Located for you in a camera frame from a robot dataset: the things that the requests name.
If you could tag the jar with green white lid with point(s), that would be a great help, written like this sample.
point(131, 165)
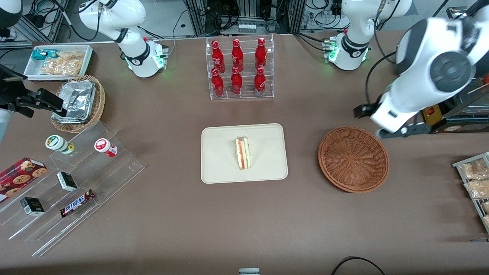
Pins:
point(59, 144)

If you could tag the grey device edge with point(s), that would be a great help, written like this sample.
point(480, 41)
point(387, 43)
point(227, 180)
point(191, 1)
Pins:
point(249, 271)

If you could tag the snickers chocolate bar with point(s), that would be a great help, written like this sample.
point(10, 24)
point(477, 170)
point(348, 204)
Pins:
point(76, 203)

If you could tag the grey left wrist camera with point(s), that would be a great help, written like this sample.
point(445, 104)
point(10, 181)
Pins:
point(380, 133)

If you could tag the wicker basket with foil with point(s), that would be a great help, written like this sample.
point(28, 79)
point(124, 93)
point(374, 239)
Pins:
point(100, 99)

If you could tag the black control box yellow panel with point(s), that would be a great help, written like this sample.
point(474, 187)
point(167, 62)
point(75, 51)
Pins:
point(433, 114)

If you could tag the white snack tray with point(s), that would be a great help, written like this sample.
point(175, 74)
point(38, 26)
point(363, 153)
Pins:
point(29, 70)

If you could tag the clear bag of crackers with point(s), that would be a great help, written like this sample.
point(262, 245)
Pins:
point(72, 56)
point(61, 68)

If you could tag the empty brown wicker basket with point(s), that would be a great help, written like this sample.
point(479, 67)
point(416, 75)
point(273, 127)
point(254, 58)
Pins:
point(353, 160)

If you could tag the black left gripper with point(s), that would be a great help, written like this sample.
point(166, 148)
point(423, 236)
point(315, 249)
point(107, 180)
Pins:
point(361, 110)

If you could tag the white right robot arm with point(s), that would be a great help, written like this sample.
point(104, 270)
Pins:
point(141, 61)

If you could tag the triangle sandwich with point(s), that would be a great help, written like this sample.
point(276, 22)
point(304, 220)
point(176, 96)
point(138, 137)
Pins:
point(243, 153)

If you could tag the teal snack packet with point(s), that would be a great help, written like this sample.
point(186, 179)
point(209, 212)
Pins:
point(44, 54)

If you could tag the small black carton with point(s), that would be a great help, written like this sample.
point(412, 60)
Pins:
point(67, 181)
point(32, 206)

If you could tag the jar with red lid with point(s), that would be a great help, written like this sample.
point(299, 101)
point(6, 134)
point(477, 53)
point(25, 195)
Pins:
point(105, 147)

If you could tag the clear acrylic stepped shelf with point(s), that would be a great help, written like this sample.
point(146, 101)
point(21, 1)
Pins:
point(114, 172)

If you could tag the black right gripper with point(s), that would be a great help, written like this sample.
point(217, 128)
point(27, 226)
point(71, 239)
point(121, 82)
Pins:
point(8, 93)

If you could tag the red cookie box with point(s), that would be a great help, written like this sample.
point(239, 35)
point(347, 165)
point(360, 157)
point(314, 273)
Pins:
point(19, 175)

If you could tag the clear bag of pastry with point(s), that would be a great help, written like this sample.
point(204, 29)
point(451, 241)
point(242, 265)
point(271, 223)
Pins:
point(473, 170)
point(477, 189)
point(486, 208)

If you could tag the red cola bottle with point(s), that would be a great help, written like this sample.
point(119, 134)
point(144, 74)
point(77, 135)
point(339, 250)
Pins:
point(218, 57)
point(261, 53)
point(259, 82)
point(237, 82)
point(217, 84)
point(237, 55)

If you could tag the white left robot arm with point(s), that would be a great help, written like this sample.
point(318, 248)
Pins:
point(420, 57)

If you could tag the aluminium foil container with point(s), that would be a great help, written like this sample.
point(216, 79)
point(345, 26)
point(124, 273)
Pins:
point(76, 99)

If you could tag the white power strip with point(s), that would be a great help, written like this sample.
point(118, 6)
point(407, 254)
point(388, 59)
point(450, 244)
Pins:
point(246, 28)

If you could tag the grey snack display tray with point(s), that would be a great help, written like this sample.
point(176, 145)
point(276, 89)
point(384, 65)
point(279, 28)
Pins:
point(458, 165)

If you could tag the metal frame machine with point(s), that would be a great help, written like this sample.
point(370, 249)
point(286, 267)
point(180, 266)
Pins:
point(471, 107)

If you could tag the beige plastic tray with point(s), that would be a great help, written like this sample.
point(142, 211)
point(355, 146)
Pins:
point(221, 160)

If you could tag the clear acrylic bottle rack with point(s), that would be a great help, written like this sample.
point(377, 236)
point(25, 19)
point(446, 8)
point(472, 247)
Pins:
point(248, 86)

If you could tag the aluminium equipment rack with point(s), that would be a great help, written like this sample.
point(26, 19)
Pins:
point(290, 15)

